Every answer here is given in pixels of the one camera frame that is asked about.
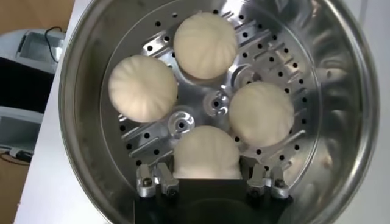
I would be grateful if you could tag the grey black robot base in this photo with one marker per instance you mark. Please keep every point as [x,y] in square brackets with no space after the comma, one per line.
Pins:
[24,85]

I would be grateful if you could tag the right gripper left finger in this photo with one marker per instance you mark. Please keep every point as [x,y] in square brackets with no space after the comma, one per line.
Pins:
[164,182]

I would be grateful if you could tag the white steamed baozi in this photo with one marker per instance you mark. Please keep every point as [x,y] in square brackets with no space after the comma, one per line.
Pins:
[143,88]
[207,152]
[260,114]
[205,45]

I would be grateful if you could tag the stainless steel steamer basket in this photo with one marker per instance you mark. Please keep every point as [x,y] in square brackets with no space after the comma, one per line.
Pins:
[91,121]

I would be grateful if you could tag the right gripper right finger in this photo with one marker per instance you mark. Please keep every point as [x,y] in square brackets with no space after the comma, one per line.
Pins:
[259,179]

